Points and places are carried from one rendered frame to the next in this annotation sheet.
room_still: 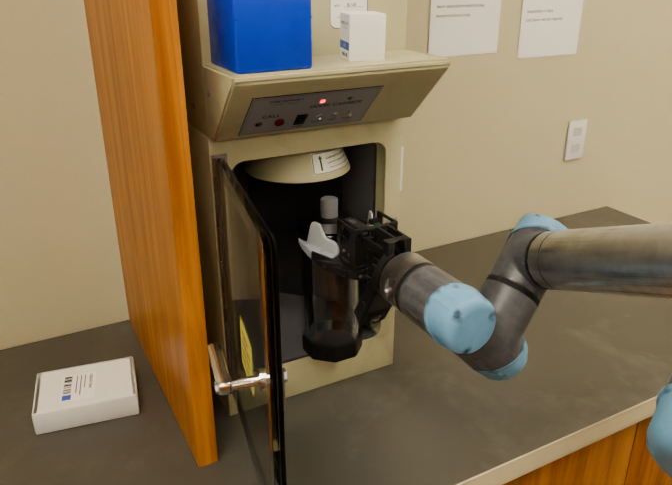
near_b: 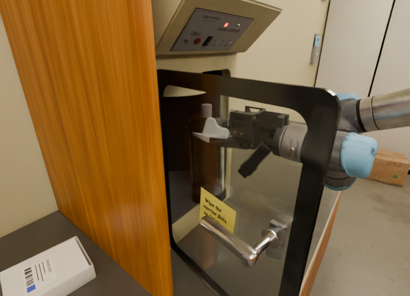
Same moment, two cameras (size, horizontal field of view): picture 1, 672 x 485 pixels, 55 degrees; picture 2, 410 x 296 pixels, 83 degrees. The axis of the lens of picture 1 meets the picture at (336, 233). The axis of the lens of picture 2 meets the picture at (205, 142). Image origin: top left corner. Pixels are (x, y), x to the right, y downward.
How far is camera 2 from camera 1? 0.54 m
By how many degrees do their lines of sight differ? 22
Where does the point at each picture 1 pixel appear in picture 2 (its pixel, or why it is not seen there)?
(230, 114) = (175, 24)
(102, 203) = (26, 135)
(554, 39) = not seen: hidden behind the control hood
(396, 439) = not seen: hidden behind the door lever
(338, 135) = (212, 62)
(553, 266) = (392, 113)
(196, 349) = (160, 223)
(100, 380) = (57, 262)
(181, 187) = (149, 84)
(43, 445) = not seen: outside the picture
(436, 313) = (354, 154)
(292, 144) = (191, 66)
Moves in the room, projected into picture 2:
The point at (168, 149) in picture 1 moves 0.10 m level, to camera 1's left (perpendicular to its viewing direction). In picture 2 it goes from (138, 44) to (43, 44)
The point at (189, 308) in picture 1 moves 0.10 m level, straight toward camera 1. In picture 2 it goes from (156, 191) to (192, 226)
